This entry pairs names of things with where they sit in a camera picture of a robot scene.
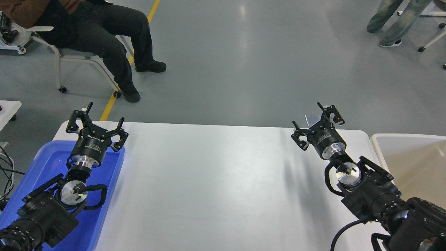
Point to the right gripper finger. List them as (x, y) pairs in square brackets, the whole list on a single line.
[(302, 137), (331, 118)]

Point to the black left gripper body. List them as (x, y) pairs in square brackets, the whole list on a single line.
[(90, 147)]

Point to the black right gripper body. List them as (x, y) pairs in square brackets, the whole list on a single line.
[(326, 140)]

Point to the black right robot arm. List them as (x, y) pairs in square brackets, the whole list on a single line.
[(367, 191)]

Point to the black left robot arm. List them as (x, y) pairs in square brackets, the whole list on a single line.
[(49, 211)]

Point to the left metal floor plate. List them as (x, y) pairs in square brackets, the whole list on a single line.
[(312, 120)]

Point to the white side table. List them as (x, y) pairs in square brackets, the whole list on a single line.
[(8, 110)]

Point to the white rolling chair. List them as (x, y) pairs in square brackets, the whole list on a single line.
[(70, 55)]

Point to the beige plastic bin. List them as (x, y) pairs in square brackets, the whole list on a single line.
[(417, 163)]

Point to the seated person dark trousers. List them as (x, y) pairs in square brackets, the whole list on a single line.
[(91, 26)]

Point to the white cart base left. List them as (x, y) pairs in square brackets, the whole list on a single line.
[(13, 37)]

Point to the white chair legs right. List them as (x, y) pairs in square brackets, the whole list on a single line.
[(423, 47)]

